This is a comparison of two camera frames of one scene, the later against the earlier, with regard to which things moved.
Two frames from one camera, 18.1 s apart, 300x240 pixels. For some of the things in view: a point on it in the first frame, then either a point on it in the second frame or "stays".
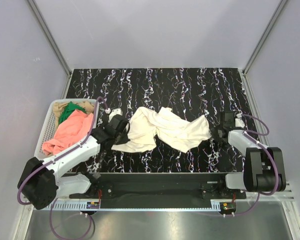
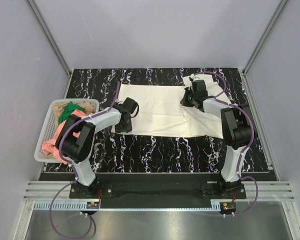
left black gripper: (125, 139) to (126, 129)
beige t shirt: (87, 106) stays
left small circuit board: (92, 205) stays
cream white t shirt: (173, 130) to (161, 111)
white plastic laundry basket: (49, 126) stays
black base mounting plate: (160, 190) stays
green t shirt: (68, 109) stays
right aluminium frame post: (264, 36) stays
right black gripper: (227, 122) to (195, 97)
